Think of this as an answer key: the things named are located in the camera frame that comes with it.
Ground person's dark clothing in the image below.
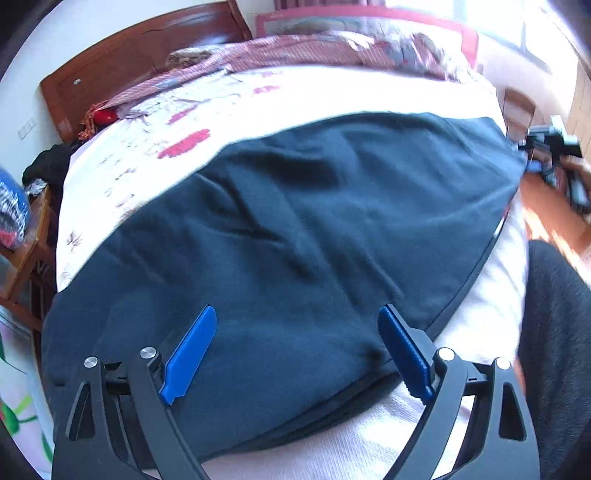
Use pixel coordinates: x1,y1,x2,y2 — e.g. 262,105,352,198
516,240,591,480

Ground red edged pillow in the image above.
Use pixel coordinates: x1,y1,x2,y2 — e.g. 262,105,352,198
255,7,481,65

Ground wooden bed headboard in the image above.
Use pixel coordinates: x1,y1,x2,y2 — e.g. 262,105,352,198
41,0,252,144

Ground black cloth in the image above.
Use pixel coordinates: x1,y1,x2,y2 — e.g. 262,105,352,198
22,142,81,186

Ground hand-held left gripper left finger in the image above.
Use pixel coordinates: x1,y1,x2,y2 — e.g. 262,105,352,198
52,305,218,480

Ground wooden stool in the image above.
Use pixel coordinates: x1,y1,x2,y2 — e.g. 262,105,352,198
502,89,537,140

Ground red patterned quilt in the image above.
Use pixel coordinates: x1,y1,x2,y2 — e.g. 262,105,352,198
78,30,481,139

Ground wooden chair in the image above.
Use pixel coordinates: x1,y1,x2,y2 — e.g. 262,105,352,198
0,185,58,333

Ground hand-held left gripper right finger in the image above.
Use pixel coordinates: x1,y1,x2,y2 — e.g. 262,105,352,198
378,304,541,480

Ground blue bag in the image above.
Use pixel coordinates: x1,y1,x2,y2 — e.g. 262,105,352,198
0,166,33,250

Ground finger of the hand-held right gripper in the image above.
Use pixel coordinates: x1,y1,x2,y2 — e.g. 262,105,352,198
519,131,561,185

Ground dark navy pants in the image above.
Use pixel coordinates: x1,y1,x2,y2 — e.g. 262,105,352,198
41,111,529,462

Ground floral cloth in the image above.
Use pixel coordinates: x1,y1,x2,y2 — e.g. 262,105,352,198
0,314,52,476

